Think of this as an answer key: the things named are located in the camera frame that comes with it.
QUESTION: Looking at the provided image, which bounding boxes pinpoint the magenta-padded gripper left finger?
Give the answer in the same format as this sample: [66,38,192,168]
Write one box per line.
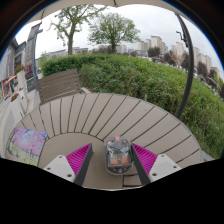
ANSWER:
[43,143,94,187]

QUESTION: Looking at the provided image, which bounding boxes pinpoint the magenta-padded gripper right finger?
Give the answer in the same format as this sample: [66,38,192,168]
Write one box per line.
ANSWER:
[130,143,183,186]

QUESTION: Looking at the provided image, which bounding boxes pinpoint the grey slatted chair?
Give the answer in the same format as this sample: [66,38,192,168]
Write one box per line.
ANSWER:
[36,68,91,106]

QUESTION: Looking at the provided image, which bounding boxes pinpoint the green hedge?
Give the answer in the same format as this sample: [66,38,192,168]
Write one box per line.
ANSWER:
[39,53,224,159]

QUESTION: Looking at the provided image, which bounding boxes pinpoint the white planter with flowers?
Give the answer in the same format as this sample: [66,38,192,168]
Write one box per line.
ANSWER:
[14,64,28,91]
[9,92,28,116]

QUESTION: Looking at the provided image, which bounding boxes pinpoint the dark curved umbrella pole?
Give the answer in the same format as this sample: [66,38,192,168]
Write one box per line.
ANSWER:
[174,13,195,119]

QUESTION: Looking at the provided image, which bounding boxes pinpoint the sparse-leaved tree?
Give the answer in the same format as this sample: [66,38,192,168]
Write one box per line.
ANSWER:
[49,4,108,56]

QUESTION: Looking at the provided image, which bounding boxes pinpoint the grey storefront building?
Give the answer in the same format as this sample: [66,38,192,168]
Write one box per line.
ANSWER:
[0,38,26,101]

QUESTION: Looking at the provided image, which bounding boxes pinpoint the distant apartment buildings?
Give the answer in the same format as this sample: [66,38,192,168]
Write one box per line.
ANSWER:
[36,34,224,84]

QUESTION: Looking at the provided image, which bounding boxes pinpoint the grey sign pillar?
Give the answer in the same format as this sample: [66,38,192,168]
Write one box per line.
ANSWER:
[23,21,44,93]

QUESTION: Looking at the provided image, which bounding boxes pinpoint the leafy round tree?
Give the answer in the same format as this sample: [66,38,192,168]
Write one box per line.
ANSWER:
[87,12,142,54]

